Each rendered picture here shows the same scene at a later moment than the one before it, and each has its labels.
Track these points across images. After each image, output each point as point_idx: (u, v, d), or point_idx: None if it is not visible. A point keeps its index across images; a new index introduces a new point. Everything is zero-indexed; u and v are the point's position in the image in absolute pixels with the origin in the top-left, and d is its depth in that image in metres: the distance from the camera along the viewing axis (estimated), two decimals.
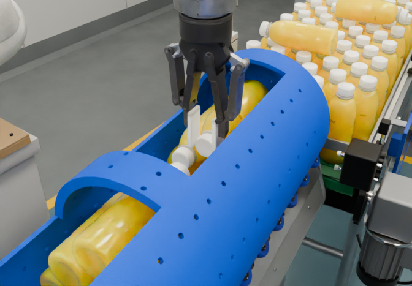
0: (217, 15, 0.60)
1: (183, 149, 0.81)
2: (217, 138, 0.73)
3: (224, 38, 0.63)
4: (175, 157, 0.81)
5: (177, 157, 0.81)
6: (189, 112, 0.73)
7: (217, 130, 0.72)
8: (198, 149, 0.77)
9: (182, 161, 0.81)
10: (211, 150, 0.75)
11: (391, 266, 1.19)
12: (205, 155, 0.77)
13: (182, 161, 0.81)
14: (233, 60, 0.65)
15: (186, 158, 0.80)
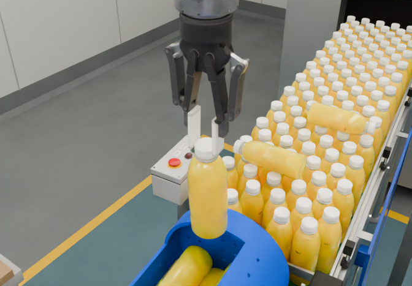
0: (218, 15, 0.60)
1: None
2: (217, 138, 0.73)
3: (225, 38, 0.63)
4: None
5: None
6: (189, 112, 0.73)
7: (217, 130, 0.72)
8: (198, 144, 0.76)
9: None
10: None
11: None
12: (202, 149, 0.75)
13: None
14: (233, 60, 0.65)
15: None
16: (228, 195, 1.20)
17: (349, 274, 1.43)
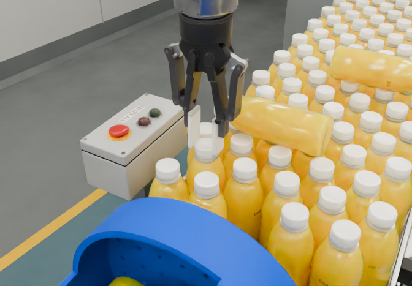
0: (217, 15, 0.60)
1: None
2: (217, 138, 0.73)
3: (224, 38, 0.63)
4: None
5: None
6: (189, 112, 0.73)
7: (217, 130, 0.72)
8: (198, 144, 0.76)
9: None
10: None
11: None
12: (202, 148, 0.75)
13: None
14: (233, 60, 0.65)
15: None
16: (203, 182, 0.70)
17: None
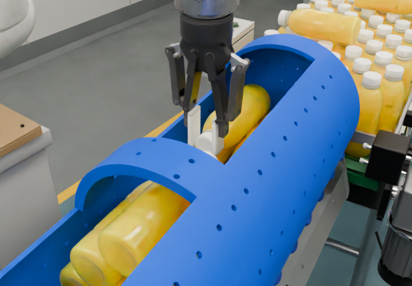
0: (219, 16, 0.60)
1: (208, 134, 0.76)
2: (217, 138, 0.73)
3: (225, 39, 0.63)
4: (199, 143, 0.76)
5: (202, 143, 0.76)
6: (189, 112, 0.73)
7: (217, 130, 0.72)
8: None
9: (206, 147, 0.76)
10: None
11: None
12: None
13: (206, 147, 0.76)
14: (233, 60, 0.65)
15: (211, 143, 0.75)
16: None
17: None
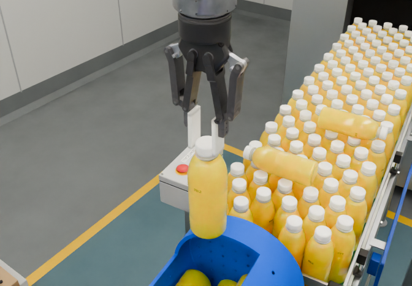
0: (216, 15, 0.60)
1: None
2: (217, 138, 0.73)
3: (223, 38, 0.63)
4: (202, 139, 0.77)
5: (205, 139, 0.77)
6: (189, 112, 0.73)
7: (216, 130, 0.72)
8: (234, 182, 1.24)
9: (208, 143, 0.76)
10: (243, 184, 1.24)
11: None
12: (237, 185, 1.23)
13: (208, 143, 0.76)
14: (232, 60, 0.65)
15: None
16: (239, 203, 1.17)
17: (360, 282, 1.40)
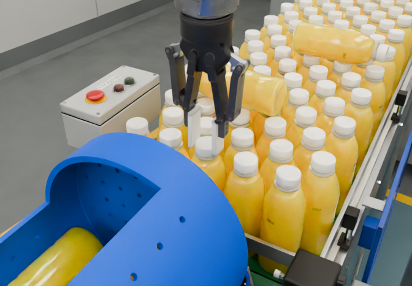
0: (218, 16, 0.60)
1: None
2: (217, 138, 0.73)
3: (225, 39, 0.63)
4: (202, 139, 0.77)
5: (205, 139, 0.77)
6: (189, 112, 0.73)
7: (217, 130, 0.72)
8: (165, 111, 0.86)
9: (208, 143, 0.76)
10: (178, 113, 0.85)
11: None
12: (169, 114, 0.85)
13: (208, 143, 0.76)
14: (233, 60, 0.65)
15: None
16: (167, 136, 0.79)
17: (350, 261, 1.01)
